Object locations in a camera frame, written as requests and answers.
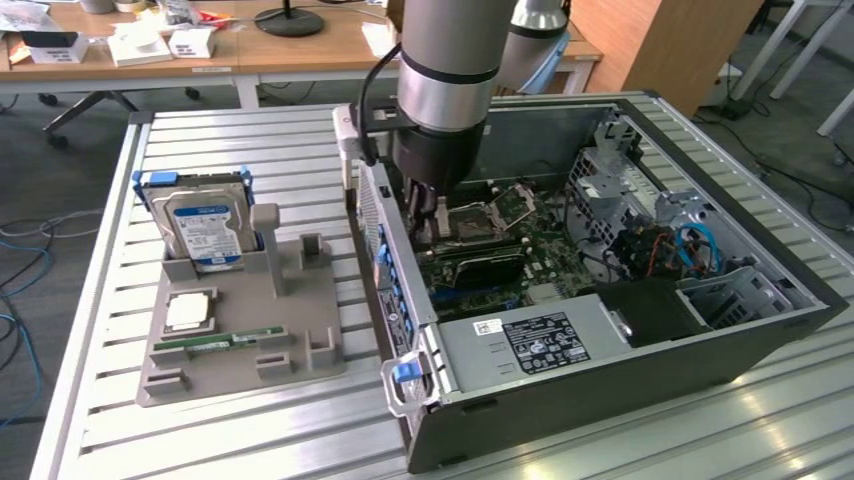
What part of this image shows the blue floor cable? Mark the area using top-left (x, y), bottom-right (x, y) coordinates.
top-left (0, 239), bottom-right (53, 427)

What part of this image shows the wooden cabinet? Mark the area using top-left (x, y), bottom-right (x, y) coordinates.
top-left (565, 0), bottom-right (766, 117)

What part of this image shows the white open box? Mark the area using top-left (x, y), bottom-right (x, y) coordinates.
top-left (105, 22), bottom-right (173, 68)

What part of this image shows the grey power supply unit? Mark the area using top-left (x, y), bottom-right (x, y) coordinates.
top-left (432, 294), bottom-right (632, 394)

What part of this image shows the black round lamp base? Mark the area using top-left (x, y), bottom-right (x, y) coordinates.
top-left (252, 0), bottom-right (327, 38)

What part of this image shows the silver drive bracket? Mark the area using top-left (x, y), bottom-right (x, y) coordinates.
top-left (676, 264), bottom-right (802, 330)

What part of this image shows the white table frame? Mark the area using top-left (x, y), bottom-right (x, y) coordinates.
top-left (730, 0), bottom-right (854, 136)

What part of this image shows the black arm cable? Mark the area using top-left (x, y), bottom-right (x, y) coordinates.
top-left (357, 42), bottom-right (405, 169)

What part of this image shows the CPU socket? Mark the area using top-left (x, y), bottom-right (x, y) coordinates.
top-left (447, 202), bottom-right (515, 246)

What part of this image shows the white wall device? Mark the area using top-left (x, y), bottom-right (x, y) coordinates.
top-left (707, 62), bottom-right (746, 107)

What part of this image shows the green GPU card black cooler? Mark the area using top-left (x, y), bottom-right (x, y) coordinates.
top-left (425, 251), bottom-right (528, 296)

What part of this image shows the black caster desk leg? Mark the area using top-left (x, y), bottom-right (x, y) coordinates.
top-left (40, 89), bottom-right (141, 149)

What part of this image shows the silver disk bay cage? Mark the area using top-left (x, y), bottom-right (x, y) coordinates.
top-left (564, 146), bottom-right (672, 251)

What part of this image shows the wooden desk white frame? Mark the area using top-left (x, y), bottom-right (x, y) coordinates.
top-left (0, 0), bottom-right (605, 109)

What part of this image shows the silver chipset heatsink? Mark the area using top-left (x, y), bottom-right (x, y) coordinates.
top-left (529, 283), bottom-right (568, 305)

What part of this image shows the silver socket cover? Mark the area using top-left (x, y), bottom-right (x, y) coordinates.
top-left (489, 182), bottom-right (539, 231)

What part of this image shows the green motherboard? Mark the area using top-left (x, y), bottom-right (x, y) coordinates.
top-left (385, 164), bottom-right (601, 321)

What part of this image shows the black power strip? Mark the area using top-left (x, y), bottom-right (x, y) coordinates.
top-left (716, 97), bottom-right (754, 122)

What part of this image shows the white paper stack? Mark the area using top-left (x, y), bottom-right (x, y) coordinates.
top-left (361, 22), bottom-right (401, 60)

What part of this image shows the silver CPU chip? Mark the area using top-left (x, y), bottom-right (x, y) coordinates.
top-left (165, 294), bottom-right (218, 331)

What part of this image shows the black open PC case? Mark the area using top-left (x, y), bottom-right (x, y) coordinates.
top-left (339, 97), bottom-right (850, 475)

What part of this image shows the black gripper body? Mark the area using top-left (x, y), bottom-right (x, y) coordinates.
top-left (389, 122), bottom-right (483, 190)

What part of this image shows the blue disk wire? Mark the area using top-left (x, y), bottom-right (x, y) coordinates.
top-left (672, 223), bottom-right (727, 276)

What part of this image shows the blue expansion slot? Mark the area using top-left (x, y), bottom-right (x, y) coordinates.
top-left (425, 277), bottom-right (528, 302)

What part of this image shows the hard disk blue carrier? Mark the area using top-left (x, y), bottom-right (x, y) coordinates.
top-left (132, 169), bottom-right (260, 274)

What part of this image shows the grey parts rack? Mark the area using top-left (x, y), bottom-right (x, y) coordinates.
top-left (134, 202), bottom-right (352, 409)

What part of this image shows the white box black lid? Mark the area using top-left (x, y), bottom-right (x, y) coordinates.
top-left (17, 29), bottom-right (92, 65)

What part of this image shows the white labelled box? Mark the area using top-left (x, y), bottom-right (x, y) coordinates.
top-left (165, 27), bottom-right (218, 60)

